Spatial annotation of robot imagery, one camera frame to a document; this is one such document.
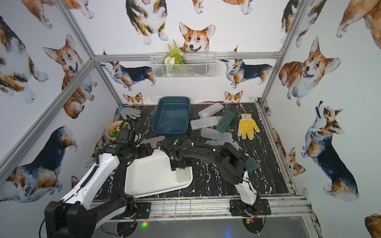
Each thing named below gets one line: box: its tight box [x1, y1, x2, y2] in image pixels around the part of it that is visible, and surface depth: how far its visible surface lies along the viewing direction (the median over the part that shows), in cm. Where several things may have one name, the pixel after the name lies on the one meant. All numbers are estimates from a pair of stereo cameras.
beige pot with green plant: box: [106, 120, 131, 141], surface depth 95 cm
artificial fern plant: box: [163, 39, 186, 77], surface depth 86 cm
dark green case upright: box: [215, 110, 236, 134], surface depth 108 cm
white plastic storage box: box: [125, 148, 193, 199], surface depth 83 cm
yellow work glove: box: [238, 113, 261, 141], surface depth 109 cm
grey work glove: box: [117, 105, 142, 120], surface depth 116 cm
